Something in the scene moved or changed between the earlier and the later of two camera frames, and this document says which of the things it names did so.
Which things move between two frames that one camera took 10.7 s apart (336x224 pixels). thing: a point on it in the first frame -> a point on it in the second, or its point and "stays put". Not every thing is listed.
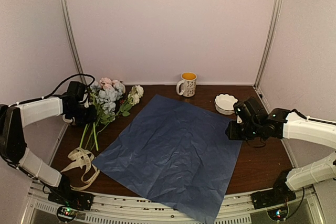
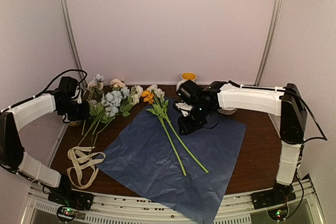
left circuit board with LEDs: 66,213 stays put
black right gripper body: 250,132 -> 197,120
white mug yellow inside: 189,80 stays put
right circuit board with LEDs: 279,214 stays put
